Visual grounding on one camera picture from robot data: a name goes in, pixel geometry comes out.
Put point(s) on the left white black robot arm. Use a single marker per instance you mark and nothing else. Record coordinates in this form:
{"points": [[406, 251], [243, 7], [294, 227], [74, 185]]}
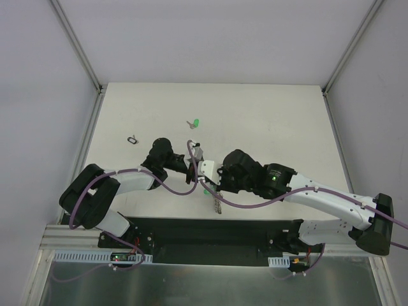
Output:
{"points": [[89, 197]]}

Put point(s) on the right white cable duct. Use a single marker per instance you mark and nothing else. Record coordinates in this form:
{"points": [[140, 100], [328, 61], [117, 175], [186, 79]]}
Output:
{"points": [[279, 262]]}

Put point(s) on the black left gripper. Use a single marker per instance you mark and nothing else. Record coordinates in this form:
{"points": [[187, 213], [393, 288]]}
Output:
{"points": [[188, 174]]}

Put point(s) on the left white cable duct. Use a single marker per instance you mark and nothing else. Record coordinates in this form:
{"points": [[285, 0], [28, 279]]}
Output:
{"points": [[118, 258]]}

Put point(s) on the right aluminium frame rail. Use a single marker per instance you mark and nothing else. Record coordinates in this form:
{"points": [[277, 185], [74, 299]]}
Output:
{"points": [[334, 96]]}

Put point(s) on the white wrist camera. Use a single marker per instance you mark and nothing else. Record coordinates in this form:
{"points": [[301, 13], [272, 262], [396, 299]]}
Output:
{"points": [[197, 152], [206, 167]]}

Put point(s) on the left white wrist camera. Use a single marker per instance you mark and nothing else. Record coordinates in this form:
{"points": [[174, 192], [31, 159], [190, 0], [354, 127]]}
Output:
{"points": [[197, 152]]}

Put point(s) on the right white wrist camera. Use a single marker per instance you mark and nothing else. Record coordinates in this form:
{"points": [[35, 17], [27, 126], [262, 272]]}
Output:
{"points": [[206, 167]]}

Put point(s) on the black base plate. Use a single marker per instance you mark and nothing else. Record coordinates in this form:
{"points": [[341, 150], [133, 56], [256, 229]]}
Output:
{"points": [[212, 242]]}

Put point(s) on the left aluminium frame rail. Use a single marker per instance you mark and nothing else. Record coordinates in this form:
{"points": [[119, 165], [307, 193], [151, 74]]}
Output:
{"points": [[98, 88]]}

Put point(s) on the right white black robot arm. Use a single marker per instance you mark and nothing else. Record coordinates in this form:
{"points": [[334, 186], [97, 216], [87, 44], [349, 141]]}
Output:
{"points": [[364, 220]]}

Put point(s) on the aluminium frame rail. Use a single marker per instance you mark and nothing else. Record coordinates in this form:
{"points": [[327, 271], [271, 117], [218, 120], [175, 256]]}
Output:
{"points": [[334, 96], [98, 88]]}

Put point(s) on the front aluminium rail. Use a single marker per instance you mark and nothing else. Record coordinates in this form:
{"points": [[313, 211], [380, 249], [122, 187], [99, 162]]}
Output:
{"points": [[60, 237]]}

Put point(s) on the metal disc with key rings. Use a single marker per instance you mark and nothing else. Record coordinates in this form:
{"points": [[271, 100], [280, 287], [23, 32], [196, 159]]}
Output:
{"points": [[217, 202]]}

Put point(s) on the green tag silver key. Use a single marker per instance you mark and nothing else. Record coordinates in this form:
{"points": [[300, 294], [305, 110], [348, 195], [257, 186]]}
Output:
{"points": [[194, 124]]}

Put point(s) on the white cable duct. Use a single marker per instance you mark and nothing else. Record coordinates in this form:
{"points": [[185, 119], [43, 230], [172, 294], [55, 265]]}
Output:
{"points": [[118, 258], [279, 262]]}

